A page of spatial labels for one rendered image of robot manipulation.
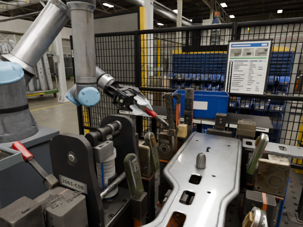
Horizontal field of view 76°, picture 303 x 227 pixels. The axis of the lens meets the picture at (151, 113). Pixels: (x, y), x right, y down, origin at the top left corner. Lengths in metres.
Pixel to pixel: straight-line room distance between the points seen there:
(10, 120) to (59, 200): 0.36
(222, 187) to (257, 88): 0.79
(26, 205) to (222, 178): 0.49
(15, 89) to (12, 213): 0.40
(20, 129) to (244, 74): 1.11
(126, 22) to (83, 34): 2.14
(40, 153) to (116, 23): 2.44
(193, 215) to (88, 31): 0.64
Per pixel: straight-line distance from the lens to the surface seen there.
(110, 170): 0.54
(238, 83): 1.26
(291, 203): 1.18
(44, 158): 0.76
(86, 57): 0.74
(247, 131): 0.99
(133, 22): 2.79
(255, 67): 1.26
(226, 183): 0.62
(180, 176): 0.61
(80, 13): 0.76
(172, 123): 0.77
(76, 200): 0.43
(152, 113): 0.80
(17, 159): 0.45
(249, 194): 0.62
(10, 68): 0.71
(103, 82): 0.85
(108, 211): 0.56
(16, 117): 0.72
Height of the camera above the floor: 1.33
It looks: 15 degrees down
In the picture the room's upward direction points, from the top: straight up
